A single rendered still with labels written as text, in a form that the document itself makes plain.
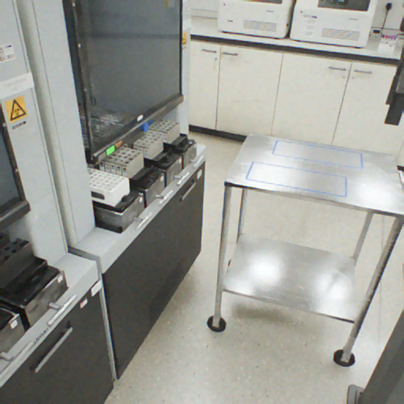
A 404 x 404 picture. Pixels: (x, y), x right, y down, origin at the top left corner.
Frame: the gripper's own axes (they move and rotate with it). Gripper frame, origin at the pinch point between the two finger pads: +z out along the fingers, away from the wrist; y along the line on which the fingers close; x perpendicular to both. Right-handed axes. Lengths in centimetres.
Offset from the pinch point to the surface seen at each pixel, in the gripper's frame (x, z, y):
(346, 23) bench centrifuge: 28, 14, 220
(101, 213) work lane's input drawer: 74, 41, -17
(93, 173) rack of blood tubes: 82, 33, -8
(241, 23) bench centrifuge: 105, 21, 220
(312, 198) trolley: 13.6, 38.4, 17.0
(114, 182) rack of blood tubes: 73, 33, -10
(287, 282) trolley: 16, 92, 31
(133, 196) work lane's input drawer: 67, 38, -8
